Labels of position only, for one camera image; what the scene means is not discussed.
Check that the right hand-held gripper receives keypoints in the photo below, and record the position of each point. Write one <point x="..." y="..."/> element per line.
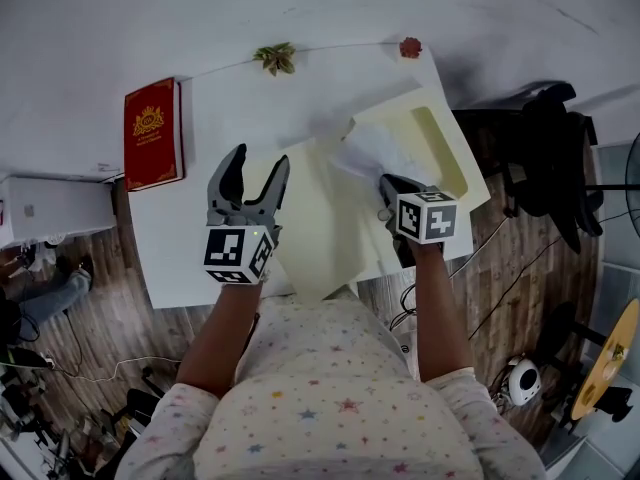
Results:
<point x="427" y="220"/>

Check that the round wooden table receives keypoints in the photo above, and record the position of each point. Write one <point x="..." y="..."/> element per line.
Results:
<point x="607" y="363"/>

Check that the green succulent plant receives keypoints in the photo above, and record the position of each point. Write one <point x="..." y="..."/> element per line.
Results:
<point x="275" y="58"/>

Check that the black standing fan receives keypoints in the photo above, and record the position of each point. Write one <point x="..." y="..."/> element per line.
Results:
<point x="632" y="188"/>

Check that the red succulent plant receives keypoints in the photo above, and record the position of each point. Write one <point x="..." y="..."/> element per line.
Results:
<point x="410" y="48"/>

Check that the black office chair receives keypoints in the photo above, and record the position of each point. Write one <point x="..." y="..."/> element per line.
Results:
<point x="550" y="163"/>

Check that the cream sheet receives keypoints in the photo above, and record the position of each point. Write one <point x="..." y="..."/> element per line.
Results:
<point x="320" y="208"/>

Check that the black folding chair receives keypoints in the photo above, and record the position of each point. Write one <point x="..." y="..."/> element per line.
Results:
<point x="142" y="403"/>

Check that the white round device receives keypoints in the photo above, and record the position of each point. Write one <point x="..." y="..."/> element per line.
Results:
<point x="525" y="380"/>

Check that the white A4 paper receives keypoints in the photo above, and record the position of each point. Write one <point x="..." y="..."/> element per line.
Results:
<point x="380" y="148"/>

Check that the white cardboard box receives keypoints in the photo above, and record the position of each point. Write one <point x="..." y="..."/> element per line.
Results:
<point x="55" y="210"/>

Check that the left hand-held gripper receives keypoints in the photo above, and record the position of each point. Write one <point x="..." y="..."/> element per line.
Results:
<point x="235" y="253"/>

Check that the star-print pyjamas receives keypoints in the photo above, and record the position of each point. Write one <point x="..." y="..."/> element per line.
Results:
<point x="330" y="408"/>

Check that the red hardcover book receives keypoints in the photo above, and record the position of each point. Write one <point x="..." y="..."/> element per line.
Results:
<point x="152" y="133"/>

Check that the person's left forearm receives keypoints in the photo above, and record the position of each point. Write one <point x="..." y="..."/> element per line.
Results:
<point x="225" y="338"/>

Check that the person's right forearm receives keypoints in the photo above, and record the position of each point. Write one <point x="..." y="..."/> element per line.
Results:
<point x="442" y="318"/>

